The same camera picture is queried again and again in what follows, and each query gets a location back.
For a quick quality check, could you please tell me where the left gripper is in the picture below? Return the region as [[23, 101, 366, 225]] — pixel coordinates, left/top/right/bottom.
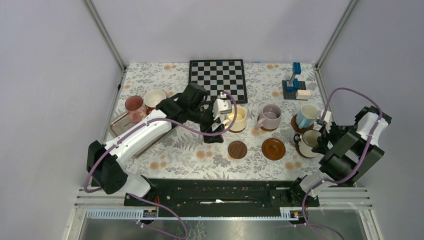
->
[[189, 102, 225, 143]]

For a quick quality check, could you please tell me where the white mug black rim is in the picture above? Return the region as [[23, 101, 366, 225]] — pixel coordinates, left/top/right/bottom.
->
[[293, 129, 322, 154]]

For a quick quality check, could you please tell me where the light blue mug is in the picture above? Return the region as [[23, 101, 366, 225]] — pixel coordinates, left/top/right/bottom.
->
[[295, 104, 318, 129]]

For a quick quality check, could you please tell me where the cream yellow mug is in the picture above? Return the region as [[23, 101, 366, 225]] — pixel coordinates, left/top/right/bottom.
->
[[222, 105, 247, 131]]

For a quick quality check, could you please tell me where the dark walnut coaster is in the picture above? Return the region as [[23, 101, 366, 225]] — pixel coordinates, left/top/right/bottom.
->
[[227, 140, 248, 159]]

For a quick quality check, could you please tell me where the lilac mug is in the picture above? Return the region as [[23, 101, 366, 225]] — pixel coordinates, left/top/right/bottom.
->
[[255, 104, 282, 129]]

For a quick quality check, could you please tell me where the white mug dark red outside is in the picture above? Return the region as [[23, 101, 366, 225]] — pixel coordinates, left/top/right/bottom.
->
[[143, 89, 167, 115]]

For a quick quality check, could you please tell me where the pink mug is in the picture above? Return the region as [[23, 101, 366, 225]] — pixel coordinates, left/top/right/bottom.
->
[[124, 95, 147, 124]]

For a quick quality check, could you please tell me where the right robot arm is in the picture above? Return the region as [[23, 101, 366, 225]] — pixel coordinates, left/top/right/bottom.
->
[[284, 106, 392, 206]]

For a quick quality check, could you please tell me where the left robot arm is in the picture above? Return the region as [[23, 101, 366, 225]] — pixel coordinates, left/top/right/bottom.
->
[[86, 83, 235, 206]]

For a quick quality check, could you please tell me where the black white chessboard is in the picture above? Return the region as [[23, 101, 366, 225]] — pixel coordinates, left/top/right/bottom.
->
[[188, 59, 248, 104]]

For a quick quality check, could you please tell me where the cream brick block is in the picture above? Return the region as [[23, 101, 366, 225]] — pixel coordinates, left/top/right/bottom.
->
[[295, 89, 312, 101]]

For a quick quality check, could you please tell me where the floral tablecloth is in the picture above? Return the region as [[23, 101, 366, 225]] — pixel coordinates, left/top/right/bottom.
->
[[124, 63, 319, 181]]

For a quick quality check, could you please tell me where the blue grey brick tower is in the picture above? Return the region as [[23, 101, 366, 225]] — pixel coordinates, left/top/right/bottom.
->
[[282, 62, 307, 100]]

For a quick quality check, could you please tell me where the metal tray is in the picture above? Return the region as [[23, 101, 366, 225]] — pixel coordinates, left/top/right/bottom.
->
[[108, 112, 173, 159]]

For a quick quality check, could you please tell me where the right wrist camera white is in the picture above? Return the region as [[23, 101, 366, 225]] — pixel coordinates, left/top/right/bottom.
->
[[316, 110, 333, 133]]

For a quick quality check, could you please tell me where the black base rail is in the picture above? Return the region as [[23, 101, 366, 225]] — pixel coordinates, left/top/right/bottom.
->
[[123, 179, 305, 218]]

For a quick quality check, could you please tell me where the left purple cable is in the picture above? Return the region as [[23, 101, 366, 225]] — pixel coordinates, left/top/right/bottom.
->
[[83, 91, 238, 240]]

